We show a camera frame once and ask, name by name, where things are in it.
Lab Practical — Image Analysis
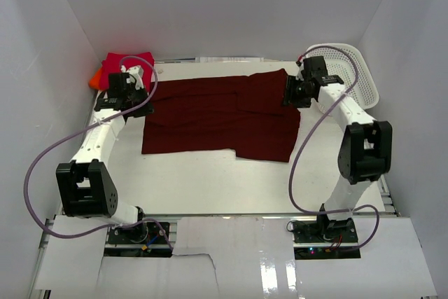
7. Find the folded crimson t-shirt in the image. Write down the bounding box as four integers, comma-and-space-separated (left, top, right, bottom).
99, 52, 155, 91

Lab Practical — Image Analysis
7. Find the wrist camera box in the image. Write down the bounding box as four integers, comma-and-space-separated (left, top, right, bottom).
295, 55, 305, 81
120, 65, 145, 90

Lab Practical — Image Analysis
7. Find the dark red t-shirt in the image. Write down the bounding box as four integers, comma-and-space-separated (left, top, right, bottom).
141, 69, 301, 162

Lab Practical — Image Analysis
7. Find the white perforated plastic basket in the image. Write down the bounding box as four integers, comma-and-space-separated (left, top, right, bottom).
302, 43, 381, 111

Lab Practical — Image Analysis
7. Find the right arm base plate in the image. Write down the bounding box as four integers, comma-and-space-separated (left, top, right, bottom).
286, 219, 361, 260

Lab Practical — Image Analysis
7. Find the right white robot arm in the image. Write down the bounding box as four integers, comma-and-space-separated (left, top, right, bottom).
283, 56, 393, 244

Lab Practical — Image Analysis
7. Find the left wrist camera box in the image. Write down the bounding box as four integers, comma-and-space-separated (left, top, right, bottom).
120, 65, 145, 90

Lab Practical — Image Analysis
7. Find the folded orange t-shirt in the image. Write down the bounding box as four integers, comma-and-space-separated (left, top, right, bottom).
88, 67, 108, 90

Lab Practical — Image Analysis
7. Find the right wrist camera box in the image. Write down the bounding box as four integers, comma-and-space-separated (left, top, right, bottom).
295, 55, 305, 81

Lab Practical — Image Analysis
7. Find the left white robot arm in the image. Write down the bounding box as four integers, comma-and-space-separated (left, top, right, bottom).
56, 66, 153, 242

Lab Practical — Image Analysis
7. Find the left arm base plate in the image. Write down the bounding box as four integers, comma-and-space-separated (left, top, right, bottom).
104, 222, 176, 258

